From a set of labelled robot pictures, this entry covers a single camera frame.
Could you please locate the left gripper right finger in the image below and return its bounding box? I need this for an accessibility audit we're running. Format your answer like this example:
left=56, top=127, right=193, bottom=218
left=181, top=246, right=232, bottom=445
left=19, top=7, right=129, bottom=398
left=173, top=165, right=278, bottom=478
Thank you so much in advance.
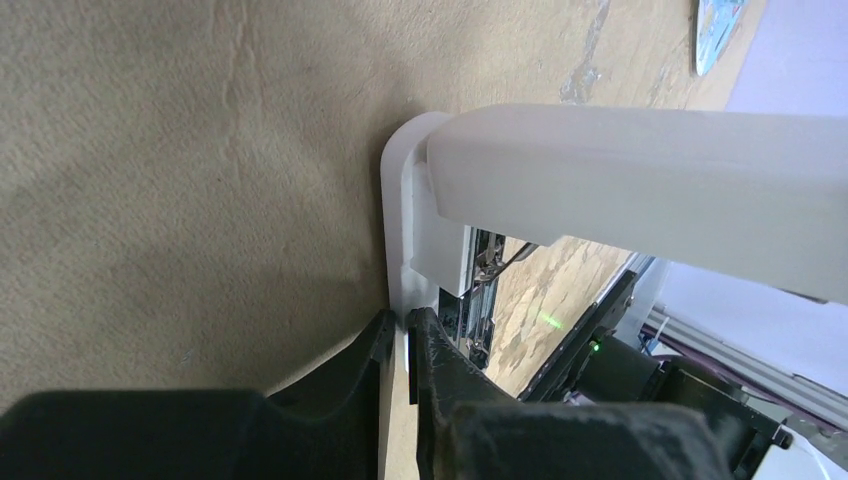
left=407, top=308, right=729, bottom=479

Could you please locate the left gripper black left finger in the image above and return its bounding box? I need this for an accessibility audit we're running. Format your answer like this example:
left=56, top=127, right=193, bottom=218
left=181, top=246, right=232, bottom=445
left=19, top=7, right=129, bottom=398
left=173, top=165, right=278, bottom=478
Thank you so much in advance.
left=1, top=311, right=395, bottom=479

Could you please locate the white stapler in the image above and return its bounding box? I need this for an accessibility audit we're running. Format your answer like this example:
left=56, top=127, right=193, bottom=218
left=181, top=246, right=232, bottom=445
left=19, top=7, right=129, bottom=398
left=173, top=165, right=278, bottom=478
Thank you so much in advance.
left=380, top=104, right=847, bottom=314

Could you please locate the blue patterned oval case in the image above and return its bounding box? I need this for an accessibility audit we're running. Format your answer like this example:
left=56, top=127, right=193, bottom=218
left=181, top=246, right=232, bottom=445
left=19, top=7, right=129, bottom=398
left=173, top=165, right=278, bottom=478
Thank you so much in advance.
left=693, top=0, right=748, bottom=77

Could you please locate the aluminium frame rail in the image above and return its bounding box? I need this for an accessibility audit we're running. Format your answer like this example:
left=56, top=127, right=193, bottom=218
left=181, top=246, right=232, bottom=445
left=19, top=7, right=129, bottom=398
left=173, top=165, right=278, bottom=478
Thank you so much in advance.
left=639, top=254, right=848, bottom=432

